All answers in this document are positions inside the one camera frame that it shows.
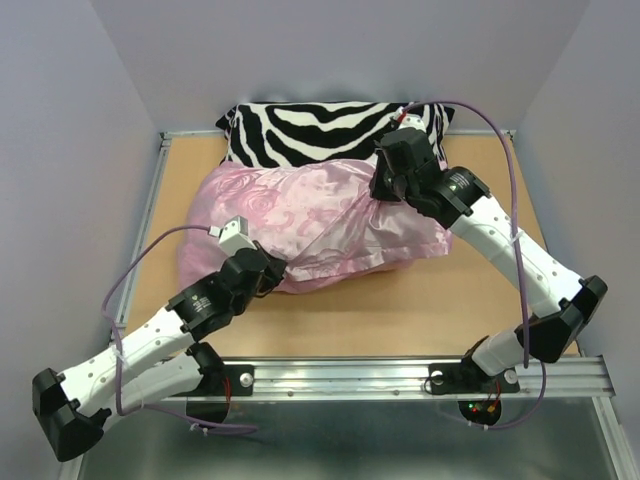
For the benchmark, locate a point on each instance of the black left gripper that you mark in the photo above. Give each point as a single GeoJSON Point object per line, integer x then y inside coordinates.
{"type": "Point", "coordinates": [274, 270]}

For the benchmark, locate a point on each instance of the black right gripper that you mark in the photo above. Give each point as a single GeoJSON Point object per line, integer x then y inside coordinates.
{"type": "Point", "coordinates": [378, 189]}

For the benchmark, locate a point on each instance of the pink floral satin pillowcase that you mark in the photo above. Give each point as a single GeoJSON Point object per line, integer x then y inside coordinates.
{"type": "Point", "coordinates": [320, 219]}

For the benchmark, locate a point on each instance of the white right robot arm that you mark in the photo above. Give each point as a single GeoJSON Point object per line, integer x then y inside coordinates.
{"type": "Point", "coordinates": [558, 303]}

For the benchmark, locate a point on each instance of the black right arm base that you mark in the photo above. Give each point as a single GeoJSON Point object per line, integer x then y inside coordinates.
{"type": "Point", "coordinates": [465, 390]}

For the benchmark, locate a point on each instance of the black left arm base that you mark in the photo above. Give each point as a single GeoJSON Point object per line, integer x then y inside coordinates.
{"type": "Point", "coordinates": [211, 400]}

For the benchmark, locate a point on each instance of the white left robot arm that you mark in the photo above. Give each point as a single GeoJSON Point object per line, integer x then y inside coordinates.
{"type": "Point", "coordinates": [164, 357]}

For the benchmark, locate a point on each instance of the zebra print pillow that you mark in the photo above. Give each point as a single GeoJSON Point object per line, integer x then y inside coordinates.
{"type": "Point", "coordinates": [288, 134]}

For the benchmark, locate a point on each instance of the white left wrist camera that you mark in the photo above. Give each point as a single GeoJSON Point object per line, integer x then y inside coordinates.
{"type": "Point", "coordinates": [232, 236]}

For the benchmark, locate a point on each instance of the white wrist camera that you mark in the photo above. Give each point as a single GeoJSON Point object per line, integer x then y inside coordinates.
{"type": "Point", "coordinates": [406, 120]}
{"type": "Point", "coordinates": [232, 236]}

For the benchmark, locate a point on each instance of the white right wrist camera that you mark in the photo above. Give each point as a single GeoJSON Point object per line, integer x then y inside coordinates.
{"type": "Point", "coordinates": [406, 120]}

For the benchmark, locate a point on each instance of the aluminium table frame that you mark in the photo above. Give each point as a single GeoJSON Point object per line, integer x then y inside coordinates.
{"type": "Point", "coordinates": [115, 307]}

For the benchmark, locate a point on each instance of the aluminium mounting rail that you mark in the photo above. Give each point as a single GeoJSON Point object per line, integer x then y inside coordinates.
{"type": "Point", "coordinates": [369, 379]}

